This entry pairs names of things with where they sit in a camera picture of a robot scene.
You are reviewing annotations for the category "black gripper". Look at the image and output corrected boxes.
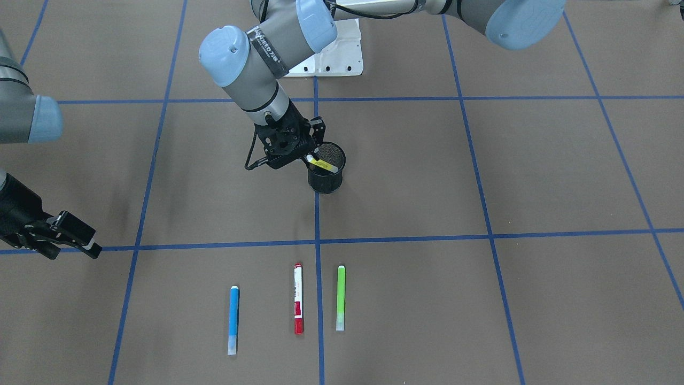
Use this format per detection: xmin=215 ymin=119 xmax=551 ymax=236
xmin=254 ymin=101 xmax=325 ymax=169
xmin=1 ymin=174 xmax=103 ymax=260

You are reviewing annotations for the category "yellow highlighter pen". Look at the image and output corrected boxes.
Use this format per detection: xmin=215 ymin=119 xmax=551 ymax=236
xmin=305 ymin=155 xmax=339 ymax=173

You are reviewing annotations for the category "green highlighter pen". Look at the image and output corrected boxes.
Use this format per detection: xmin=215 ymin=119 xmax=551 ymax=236
xmin=335 ymin=265 xmax=346 ymax=332

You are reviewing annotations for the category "blue marker pen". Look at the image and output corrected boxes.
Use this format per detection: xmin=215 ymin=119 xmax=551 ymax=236
xmin=227 ymin=286 xmax=240 ymax=356

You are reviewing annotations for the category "red white marker pen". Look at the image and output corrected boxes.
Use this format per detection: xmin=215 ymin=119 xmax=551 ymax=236
xmin=293 ymin=263 xmax=305 ymax=335

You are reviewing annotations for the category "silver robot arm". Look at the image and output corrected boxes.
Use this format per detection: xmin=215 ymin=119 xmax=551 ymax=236
xmin=198 ymin=1 xmax=566 ymax=170
xmin=1 ymin=34 xmax=102 ymax=260

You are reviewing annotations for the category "black mesh pen cup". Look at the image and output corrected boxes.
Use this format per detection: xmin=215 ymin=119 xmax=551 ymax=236
xmin=305 ymin=142 xmax=346 ymax=194

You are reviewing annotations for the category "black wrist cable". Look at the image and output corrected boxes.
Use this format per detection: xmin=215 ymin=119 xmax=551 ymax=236
xmin=245 ymin=128 xmax=273 ymax=172

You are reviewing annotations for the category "white pedestal column base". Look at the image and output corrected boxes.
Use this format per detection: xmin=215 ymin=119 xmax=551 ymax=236
xmin=286 ymin=19 xmax=364 ymax=78

